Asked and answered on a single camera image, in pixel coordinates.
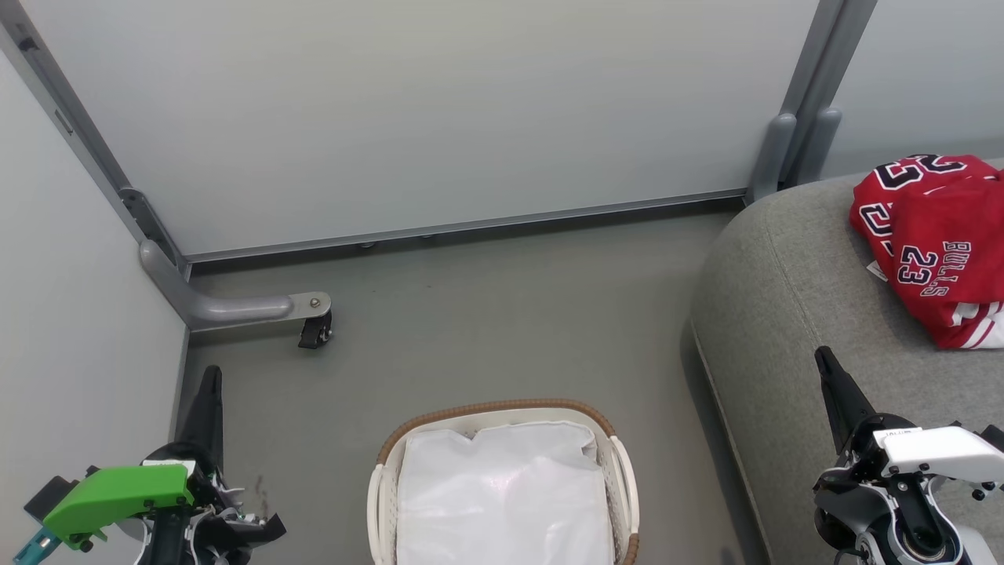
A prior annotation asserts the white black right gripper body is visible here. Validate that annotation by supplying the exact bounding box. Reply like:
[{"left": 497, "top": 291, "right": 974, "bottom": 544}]
[{"left": 843, "top": 414, "right": 1004, "bottom": 499}]

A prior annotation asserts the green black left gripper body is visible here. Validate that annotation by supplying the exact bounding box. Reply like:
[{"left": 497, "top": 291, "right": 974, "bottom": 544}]
[{"left": 41, "top": 443, "right": 230, "bottom": 552}]

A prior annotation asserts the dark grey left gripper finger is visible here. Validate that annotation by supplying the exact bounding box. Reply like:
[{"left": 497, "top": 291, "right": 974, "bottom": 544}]
[{"left": 173, "top": 365, "right": 226, "bottom": 472}]

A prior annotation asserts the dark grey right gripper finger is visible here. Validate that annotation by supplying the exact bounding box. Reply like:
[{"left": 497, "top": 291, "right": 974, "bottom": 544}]
[{"left": 813, "top": 345, "right": 878, "bottom": 457}]

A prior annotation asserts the red basketball jersey white trim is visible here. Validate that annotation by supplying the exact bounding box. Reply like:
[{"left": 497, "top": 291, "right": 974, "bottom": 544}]
[{"left": 849, "top": 154, "right": 1002, "bottom": 261}]

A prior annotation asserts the white laundry basket brown rim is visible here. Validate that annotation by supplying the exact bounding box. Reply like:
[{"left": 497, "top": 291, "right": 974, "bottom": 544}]
[{"left": 366, "top": 398, "right": 641, "bottom": 565}]

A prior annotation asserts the white basket liner cloth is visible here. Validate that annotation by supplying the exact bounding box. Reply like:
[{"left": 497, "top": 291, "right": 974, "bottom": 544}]
[{"left": 395, "top": 421, "right": 615, "bottom": 565}]

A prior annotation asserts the grey fabric sofa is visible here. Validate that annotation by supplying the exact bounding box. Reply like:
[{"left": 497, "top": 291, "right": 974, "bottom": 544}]
[{"left": 689, "top": 157, "right": 1004, "bottom": 565}]

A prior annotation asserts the grey partition foot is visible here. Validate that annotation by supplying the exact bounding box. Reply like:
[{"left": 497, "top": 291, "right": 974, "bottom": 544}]
[{"left": 139, "top": 239, "right": 333, "bottom": 334}]

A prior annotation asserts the black caster wheel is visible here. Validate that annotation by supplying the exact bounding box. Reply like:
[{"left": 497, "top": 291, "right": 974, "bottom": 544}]
[{"left": 297, "top": 311, "right": 334, "bottom": 351}]

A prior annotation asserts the grey double partition post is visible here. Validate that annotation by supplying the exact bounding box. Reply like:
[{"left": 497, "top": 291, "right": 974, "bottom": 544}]
[{"left": 744, "top": 0, "right": 881, "bottom": 206}]

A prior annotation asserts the grey single partition post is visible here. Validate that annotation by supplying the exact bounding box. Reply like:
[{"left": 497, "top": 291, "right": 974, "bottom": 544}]
[{"left": 0, "top": 14, "right": 191, "bottom": 277}]

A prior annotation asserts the grey partition bottom rail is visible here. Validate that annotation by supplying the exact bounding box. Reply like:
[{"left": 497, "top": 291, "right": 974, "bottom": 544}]
[{"left": 184, "top": 187, "right": 748, "bottom": 264}]

